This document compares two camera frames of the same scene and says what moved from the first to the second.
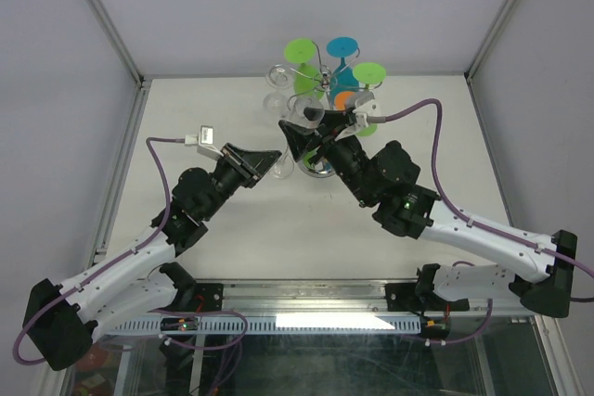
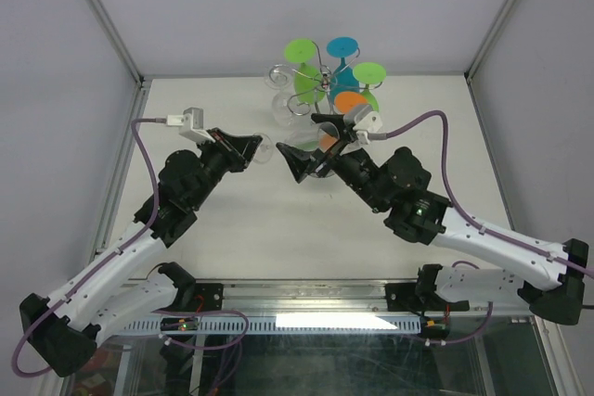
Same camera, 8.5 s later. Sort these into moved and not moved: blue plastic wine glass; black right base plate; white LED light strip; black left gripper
Moved: black left gripper
Not moved: black right base plate; blue plastic wine glass; white LED light strip
